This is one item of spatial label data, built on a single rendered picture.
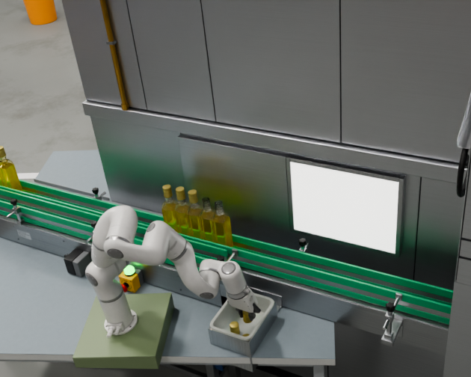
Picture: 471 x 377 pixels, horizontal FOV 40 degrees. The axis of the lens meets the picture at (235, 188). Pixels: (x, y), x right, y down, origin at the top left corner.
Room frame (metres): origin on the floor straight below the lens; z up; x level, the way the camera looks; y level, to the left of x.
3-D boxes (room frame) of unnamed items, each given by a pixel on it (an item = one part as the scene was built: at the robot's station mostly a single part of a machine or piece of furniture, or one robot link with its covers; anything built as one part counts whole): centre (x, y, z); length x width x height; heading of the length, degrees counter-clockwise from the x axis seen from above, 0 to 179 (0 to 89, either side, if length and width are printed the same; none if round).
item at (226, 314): (1.73, 0.03, 0.80); 0.22 x 0.17 x 0.09; 148
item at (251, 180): (2.02, -0.18, 1.15); 0.90 x 0.03 x 0.34; 58
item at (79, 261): (2.20, 0.71, 0.79); 0.08 x 0.08 x 0.08; 58
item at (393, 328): (1.54, -0.47, 0.90); 0.17 x 0.05 x 0.23; 148
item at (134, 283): (2.05, 0.47, 0.79); 0.07 x 0.07 x 0.07; 58
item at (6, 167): (2.64, 1.05, 1.02); 0.06 x 0.06 x 0.28; 58
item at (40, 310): (2.43, 0.37, 0.73); 1.58 x 1.52 x 0.04; 80
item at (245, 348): (1.76, 0.01, 0.79); 0.27 x 0.17 x 0.08; 148
